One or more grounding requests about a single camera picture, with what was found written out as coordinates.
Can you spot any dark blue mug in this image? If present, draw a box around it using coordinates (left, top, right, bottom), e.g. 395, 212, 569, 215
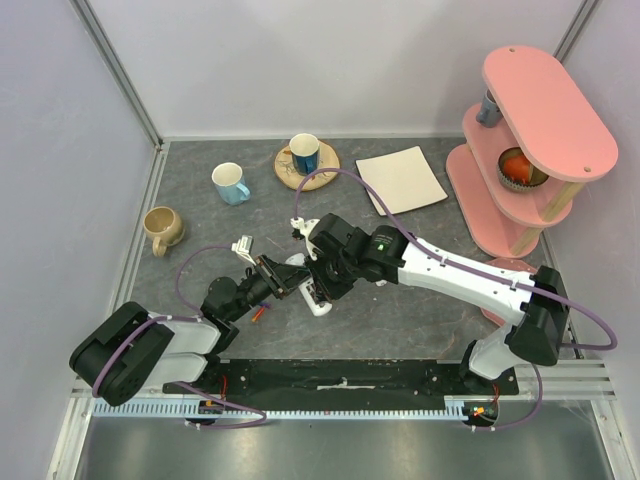
289, 133, 320, 176

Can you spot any pink three-tier shelf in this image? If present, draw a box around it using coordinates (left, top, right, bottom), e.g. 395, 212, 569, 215
446, 45, 618, 258

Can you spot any purple cable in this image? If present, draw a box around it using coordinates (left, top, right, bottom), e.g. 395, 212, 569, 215
293, 168, 619, 432
91, 244, 269, 431

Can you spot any beige ceramic mug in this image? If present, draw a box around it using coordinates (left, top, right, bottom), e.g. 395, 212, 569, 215
143, 206, 185, 257

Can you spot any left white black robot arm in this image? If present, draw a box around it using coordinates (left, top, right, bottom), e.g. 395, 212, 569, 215
69, 253, 310, 407

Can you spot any white slotted cable duct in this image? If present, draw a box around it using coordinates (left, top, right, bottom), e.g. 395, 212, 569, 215
92, 397, 471, 421

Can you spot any bowl with fruit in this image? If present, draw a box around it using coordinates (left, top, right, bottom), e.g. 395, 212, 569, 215
497, 147, 549, 192

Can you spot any pink dotted plate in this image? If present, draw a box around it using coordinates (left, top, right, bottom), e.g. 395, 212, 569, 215
481, 258, 537, 327

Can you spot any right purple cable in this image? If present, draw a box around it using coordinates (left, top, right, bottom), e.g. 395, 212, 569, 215
293, 168, 619, 432

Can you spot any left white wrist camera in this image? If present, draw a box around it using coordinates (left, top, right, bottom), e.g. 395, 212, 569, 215
231, 235, 255, 265

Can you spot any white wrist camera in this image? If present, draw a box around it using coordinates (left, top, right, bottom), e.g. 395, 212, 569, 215
231, 235, 255, 265
290, 217, 320, 261

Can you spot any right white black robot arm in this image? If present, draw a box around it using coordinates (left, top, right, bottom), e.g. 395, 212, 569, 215
291, 214, 569, 394

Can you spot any white remote control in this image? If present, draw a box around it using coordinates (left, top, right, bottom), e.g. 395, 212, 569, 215
286, 253, 333, 317

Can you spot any grey cup on shelf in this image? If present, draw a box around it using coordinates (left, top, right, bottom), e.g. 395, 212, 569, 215
475, 89, 503, 128

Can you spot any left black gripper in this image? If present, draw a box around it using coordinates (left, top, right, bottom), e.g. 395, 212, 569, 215
228, 252, 311, 321

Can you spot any orange red battery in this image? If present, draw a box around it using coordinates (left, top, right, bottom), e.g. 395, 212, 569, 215
251, 307, 266, 323

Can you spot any light blue mug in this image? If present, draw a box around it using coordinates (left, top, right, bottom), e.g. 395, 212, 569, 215
211, 162, 251, 206

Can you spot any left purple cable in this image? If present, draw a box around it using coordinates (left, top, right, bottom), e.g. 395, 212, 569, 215
91, 244, 269, 431

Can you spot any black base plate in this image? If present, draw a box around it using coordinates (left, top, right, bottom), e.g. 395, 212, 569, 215
191, 359, 519, 412

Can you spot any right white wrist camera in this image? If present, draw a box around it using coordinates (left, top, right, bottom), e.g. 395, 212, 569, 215
290, 217, 320, 261

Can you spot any cream square plate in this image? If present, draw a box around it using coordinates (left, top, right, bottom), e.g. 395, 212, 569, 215
356, 146, 448, 215

